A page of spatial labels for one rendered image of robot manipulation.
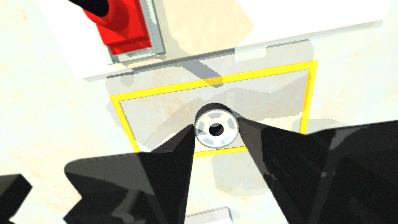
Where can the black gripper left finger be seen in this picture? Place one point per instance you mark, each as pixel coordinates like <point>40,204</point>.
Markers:
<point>163,174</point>

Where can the yellow rectangular outline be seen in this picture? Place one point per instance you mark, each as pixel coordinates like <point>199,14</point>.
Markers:
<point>217,80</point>

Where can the white and grey wheel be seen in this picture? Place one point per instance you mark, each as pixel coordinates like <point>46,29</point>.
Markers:
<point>215,137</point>

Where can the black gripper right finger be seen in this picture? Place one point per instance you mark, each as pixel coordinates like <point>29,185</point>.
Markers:
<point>299,168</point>

